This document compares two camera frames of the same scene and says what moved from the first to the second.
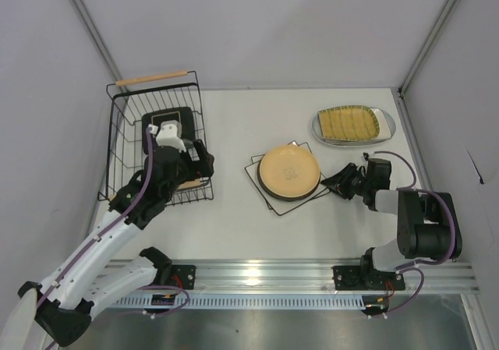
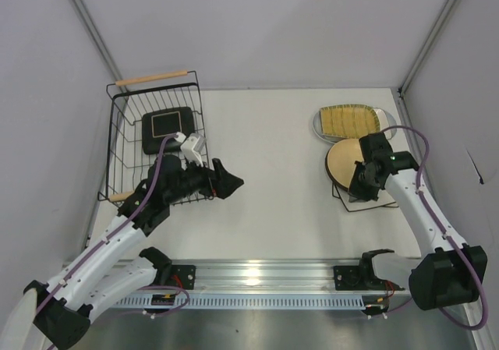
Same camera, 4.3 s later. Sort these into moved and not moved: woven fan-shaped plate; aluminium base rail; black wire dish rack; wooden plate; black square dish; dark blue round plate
Moved: wooden plate; dark blue round plate
Not moved: black wire dish rack; aluminium base rail; woven fan-shaped plate; black square dish
